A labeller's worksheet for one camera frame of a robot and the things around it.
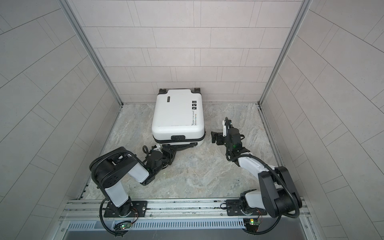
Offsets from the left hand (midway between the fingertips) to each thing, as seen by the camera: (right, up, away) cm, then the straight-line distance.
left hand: (183, 145), depth 87 cm
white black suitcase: (-2, +16, -5) cm, 17 cm away
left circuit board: (-24, -31, -22) cm, 45 cm away
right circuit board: (+34, -32, -19) cm, 51 cm away
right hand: (+20, +8, +2) cm, 22 cm away
